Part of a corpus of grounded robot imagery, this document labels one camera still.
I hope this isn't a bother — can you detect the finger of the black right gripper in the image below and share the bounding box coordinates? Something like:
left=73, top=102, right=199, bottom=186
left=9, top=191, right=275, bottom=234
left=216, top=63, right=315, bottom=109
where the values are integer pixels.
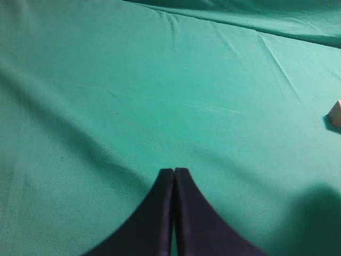
left=174, top=168, right=265, bottom=256

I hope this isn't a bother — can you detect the green table cloth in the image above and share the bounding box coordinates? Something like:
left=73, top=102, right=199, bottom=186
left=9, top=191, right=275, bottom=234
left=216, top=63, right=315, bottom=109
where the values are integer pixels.
left=1, top=1, right=340, bottom=255

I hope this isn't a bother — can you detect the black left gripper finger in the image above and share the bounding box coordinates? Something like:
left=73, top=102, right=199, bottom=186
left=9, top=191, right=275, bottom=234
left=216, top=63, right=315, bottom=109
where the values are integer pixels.
left=85, top=169, right=174, bottom=256

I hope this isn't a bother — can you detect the pink wooden cube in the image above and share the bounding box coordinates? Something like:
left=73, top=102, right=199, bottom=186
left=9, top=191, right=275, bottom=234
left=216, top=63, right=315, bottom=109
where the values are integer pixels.
left=328, top=99, right=341, bottom=130

